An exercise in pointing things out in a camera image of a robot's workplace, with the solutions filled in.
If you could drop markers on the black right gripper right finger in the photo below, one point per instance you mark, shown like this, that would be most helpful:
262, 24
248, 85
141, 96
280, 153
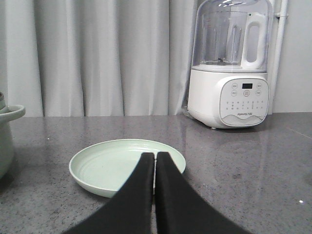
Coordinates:
180, 210

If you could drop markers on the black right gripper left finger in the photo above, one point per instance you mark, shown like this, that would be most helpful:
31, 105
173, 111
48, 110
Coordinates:
129, 210

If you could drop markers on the light green plate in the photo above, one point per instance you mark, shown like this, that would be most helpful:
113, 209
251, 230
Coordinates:
104, 167

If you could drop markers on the grey stone countertop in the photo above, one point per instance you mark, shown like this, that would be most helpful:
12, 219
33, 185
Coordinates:
260, 177

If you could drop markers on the green electric cooking pot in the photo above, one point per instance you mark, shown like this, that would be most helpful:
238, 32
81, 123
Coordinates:
8, 113

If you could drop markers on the grey curtain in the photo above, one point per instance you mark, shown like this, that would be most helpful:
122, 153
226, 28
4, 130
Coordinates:
75, 58

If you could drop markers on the white wall pipe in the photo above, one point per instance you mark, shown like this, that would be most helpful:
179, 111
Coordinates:
280, 14

